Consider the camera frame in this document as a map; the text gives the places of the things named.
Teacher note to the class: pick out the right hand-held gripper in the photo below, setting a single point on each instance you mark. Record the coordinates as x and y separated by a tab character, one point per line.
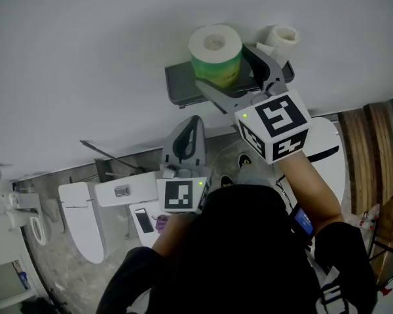
278	119

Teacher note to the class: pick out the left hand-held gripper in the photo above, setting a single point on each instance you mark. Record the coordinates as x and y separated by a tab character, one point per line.
180	195

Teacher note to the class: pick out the green toilet paper roll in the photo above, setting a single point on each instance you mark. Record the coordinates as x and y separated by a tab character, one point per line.
216	67

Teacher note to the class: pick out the small white toilet paper roll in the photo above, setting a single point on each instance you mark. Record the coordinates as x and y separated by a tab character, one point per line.
281	41

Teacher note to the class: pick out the person's left forearm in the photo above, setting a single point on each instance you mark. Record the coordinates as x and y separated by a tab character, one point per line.
173	234

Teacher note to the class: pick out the person's right forearm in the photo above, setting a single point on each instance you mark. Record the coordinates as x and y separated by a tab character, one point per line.
311	191

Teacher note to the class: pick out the white toilet with square tank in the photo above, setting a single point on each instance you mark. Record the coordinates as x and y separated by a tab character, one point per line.
144	188

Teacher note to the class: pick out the white oval toilet black strip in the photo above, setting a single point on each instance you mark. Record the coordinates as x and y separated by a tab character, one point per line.
327	132

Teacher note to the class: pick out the white toilet with long lid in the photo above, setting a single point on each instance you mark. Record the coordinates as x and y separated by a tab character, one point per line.
82	227

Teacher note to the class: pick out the small white toilet open seat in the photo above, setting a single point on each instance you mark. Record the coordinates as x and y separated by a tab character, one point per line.
21	204

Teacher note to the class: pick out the person's left black yellow shoe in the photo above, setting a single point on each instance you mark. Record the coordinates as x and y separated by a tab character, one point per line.
226	182

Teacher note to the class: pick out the person's black yellow shoe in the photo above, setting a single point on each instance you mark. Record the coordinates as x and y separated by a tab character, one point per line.
226	182
244	160

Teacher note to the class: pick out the person's right black yellow shoe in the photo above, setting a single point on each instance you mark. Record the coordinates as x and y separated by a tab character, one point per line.
244	160

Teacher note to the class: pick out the person's grey trousers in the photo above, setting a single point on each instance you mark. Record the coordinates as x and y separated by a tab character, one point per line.
252	177

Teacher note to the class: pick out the long black rod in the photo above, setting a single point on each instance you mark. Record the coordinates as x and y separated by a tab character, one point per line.
111	155

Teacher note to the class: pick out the purple cloth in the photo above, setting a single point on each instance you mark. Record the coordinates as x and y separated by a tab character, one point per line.
161	224

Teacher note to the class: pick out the black smartphone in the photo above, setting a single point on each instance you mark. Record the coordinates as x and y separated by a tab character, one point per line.
144	221

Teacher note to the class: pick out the person's black shirt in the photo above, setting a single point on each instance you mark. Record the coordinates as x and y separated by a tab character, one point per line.
242	257

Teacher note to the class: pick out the black device with blue screen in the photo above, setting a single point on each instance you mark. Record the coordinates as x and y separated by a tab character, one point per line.
304	222

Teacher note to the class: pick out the stack of wooden planks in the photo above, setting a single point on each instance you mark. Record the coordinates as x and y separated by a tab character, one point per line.
366	159

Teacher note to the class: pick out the small bottle with red cap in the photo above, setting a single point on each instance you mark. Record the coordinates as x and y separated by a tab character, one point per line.
370	215
368	225

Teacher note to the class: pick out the wooden board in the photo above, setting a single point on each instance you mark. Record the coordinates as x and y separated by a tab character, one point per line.
391	218

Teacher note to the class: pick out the black bag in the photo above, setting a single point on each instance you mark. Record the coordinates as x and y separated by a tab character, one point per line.
36	306

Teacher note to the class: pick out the black metal stand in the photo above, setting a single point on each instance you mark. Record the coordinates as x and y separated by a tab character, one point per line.
389	250

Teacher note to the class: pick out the white cabinet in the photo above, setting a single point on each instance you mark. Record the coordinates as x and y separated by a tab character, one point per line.
0	283

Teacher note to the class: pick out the dark grey wall shelf holder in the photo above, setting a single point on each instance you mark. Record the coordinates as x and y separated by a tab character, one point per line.
180	83

